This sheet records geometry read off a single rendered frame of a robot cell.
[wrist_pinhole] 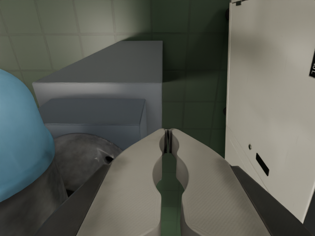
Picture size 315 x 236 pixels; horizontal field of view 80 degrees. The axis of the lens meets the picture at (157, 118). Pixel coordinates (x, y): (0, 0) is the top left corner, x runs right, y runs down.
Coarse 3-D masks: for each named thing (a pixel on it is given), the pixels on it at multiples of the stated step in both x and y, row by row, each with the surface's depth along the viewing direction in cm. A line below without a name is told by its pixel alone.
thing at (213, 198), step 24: (168, 144) 13; (192, 144) 10; (192, 168) 9; (216, 168) 9; (192, 192) 7; (216, 192) 7; (240, 192) 7; (192, 216) 7; (216, 216) 7; (240, 216) 7
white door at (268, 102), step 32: (256, 0) 64; (288, 0) 48; (256, 32) 67; (288, 32) 49; (256, 64) 69; (288, 64) 51; (256, 96) 72; (288, 96) 52; (256, 128) 75; (288, 128) 54; (256, 160) 78; (288, 160) 56; (288, 192) 58
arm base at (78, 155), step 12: (60, 144) 25; (72, 144) 25; (84, 144) 25; (96, 144) 26; (108, 144) 27; (60, 156) 24; (72, 156) 24; (84, 156) 24; (96, 156) 25; (108, 156) 27; (60, 168) 23; (72, 168) 23; (84, 168) 23; (96, 168) 24; (72, 180) 22; (84, 180) 22; (72, 192) 21
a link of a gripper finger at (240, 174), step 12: (240, 168) 9; (240, 180) 8; (252, 180) 8; (252, 192) 7; (264, 192) 7; (264, 204) 7; (276, 204) 7; (264, 216) 7; (276, 216) 7; (288, 216) 7; (276, 228) 6; (288, 228) 6; (300, 228) 6
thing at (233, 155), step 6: (228, 132) 116; (228, 138) 117; (228, 144) 119; (234, 144) 106; (228, 150) 120; (234, 150) 107; (228, 156) 122; (234, 156) 108; (240, 156) 98; (228, 162) 123; (234, 162) 109; (240, 162) 98; (246, 162) 91; (246, 168) 92; (252, 174) 85
